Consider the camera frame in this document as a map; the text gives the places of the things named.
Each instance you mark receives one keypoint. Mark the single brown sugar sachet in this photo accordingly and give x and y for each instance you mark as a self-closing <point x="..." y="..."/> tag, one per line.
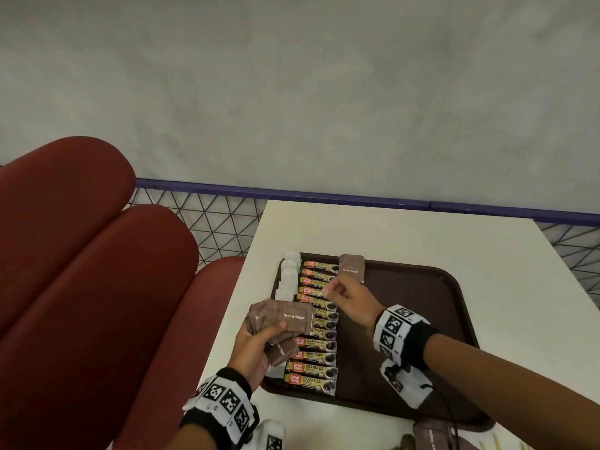
<point x="352" y="268"/>

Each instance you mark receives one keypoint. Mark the person's right hand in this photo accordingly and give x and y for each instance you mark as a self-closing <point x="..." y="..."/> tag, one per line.
<point x="356" y="299"/>

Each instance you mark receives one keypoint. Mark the person's right forearm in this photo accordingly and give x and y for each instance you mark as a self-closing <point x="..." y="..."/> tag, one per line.
<point x="515" y="388"/>

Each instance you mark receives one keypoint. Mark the person's left hand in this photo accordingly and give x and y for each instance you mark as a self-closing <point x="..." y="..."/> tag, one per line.
<point x="250" y="356"/>

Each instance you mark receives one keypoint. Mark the brown plastic tray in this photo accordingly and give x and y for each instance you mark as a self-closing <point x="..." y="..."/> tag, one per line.
<point x="422" y="314"/>

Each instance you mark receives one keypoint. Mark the red padded chair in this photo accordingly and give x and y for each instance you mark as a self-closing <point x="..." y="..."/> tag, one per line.
<point x="84" y="299"/>

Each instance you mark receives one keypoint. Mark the row of coffee stick packets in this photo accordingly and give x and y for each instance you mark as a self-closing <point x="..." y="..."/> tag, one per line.
<point x="318" y="356"/>

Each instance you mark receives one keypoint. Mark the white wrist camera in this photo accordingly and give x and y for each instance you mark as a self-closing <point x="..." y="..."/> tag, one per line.
<point x="408" y="384"/>
<point x="269" y="438"/>

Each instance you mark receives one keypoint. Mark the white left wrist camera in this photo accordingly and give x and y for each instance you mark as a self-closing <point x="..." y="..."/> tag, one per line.
<point x="269" y="438"/>

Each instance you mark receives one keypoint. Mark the left wristband with marker tags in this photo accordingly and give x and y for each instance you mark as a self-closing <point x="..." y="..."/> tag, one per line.
<point x="225" y="398"/>

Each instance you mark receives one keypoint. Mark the purple mesh railing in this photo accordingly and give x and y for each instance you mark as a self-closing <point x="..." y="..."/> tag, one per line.
<point x="328" y="197"/>

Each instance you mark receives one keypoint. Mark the handful of brown sugar packets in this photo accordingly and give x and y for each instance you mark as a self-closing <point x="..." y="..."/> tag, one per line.
<point x="295" y="316"/>

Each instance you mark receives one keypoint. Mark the row of white sachets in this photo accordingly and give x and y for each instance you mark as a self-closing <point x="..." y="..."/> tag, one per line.
<point x="289" y="271"/>

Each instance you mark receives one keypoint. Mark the wristband with marker tags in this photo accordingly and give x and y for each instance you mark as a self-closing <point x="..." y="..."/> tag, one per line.
<point x="225" y="398"/>
<point x="398" y="335"/>

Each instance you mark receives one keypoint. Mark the right wristband with marker tags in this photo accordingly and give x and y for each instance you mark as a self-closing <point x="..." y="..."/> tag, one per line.
<point x="398" y="335"/>

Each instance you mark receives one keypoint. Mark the single wooden stirrer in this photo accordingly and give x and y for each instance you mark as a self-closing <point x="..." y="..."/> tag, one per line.
<point x="496" y="442"/>

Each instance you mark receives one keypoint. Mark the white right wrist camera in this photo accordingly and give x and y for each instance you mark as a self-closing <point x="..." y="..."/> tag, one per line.
<point x="408" y="384"/>

